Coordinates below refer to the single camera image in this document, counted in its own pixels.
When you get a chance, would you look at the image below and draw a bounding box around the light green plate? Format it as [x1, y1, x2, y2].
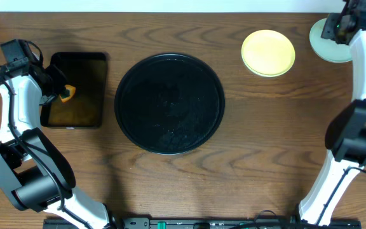
[309, 18, 352, 63]
[244, 62, 294, 78]

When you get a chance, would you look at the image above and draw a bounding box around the orange sponge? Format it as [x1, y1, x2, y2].
[59, 85, 76, 103]

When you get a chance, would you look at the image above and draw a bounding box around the yellow plate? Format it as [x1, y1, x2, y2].
[241, 30, 295, 63]

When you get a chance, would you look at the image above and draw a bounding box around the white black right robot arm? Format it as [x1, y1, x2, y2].
[289, 0, 366, 228]

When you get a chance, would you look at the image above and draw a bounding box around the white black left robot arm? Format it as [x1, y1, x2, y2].
[0, 64, 116, 228]

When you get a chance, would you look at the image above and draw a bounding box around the black rectangular water tray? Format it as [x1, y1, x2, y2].
[41, 52, 108, 128]

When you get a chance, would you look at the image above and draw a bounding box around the black round tray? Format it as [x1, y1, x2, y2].
[114, 53, 225, 155]

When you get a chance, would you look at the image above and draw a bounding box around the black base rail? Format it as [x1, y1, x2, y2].
[43, 218, 362, 229]

